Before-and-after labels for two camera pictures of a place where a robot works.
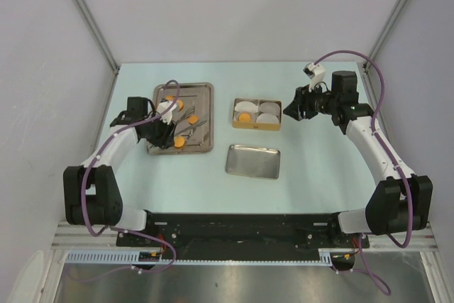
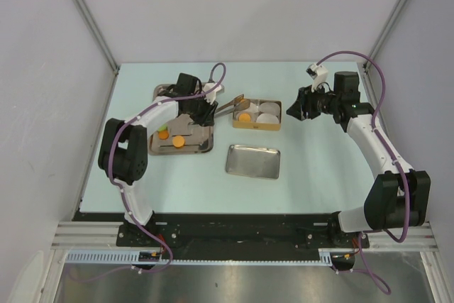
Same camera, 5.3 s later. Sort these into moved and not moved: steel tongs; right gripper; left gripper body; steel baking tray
Moved: left gripper body; steel tongs
Not moved: steel baking tray; right gripper
